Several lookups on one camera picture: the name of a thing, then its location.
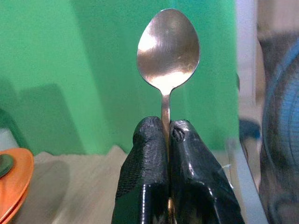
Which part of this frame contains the orange plastic plate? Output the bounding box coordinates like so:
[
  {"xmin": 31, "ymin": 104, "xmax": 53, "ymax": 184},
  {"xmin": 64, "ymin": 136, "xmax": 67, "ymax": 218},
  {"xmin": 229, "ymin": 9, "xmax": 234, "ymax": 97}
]
[{"xmin": 0, "ymin": 147, "xmax": 35, "ymax": 224}]

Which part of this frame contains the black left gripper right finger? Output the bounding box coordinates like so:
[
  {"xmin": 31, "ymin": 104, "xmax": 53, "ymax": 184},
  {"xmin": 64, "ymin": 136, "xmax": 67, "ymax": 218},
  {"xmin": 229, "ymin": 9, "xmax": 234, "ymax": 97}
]
[{"xmin": 168, "ymin": 119, "xmax": 245, "ymax": 224}]

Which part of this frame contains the silver metal spoon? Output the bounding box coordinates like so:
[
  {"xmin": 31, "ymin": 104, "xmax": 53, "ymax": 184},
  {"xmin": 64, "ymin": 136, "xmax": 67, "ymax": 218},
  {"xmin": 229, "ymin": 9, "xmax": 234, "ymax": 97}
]
[{"xmin": 136, "ymin": 8, "xmax": 201, "ymax": 224}]

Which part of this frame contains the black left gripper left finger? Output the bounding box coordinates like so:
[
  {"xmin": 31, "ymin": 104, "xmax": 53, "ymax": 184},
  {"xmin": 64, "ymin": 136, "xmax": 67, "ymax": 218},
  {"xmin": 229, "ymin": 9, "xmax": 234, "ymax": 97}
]
[{"xmin": 111, "ymin": 116, "xmax": 169, "ymax": 224}]

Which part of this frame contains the blue electric fan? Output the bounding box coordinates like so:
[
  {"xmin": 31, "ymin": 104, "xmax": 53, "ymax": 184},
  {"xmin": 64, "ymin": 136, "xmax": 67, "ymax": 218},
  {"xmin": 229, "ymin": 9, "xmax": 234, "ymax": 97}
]
[{"xmin": 259, "ymin": 39, "xmax": 299, "ymax": 224}]

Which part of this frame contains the dark green round item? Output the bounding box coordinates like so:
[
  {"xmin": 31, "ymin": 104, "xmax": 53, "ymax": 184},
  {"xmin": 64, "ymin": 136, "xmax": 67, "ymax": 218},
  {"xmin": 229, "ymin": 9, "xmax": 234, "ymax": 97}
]
[{"xmin": 0, "ymin": 154, "xmax": 14, "ymax": 178}]

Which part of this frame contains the white door frame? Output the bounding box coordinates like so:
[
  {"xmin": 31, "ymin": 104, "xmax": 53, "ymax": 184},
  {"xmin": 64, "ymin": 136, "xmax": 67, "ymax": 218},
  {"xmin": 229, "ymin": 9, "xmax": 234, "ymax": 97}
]
[{"xmin": 235, "ymin": 0, "xmax": 269, "ymax": 224}]

